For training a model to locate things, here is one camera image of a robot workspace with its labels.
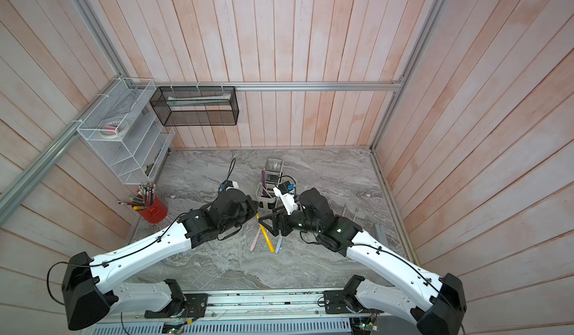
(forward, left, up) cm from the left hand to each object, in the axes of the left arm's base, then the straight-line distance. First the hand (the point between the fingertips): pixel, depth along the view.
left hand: (260, 207), depth 76 cm
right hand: (-5, -2, +4) cm, 7 cm away
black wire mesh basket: (+52, +34, +6) cm, 62 cm away
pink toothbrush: (-4, +3, -19) cm, 20 cm away
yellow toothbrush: (-9, -2, -3) cm, 10 cm away
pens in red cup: (+6, +46, -5) cm, 47 cm away
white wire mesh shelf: (+14, +45, +9) cm, 48 cm away
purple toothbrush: (+16, 0, -8) cm, 18 cm away
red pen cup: (+4, +44, -13) cm, 46 cm away
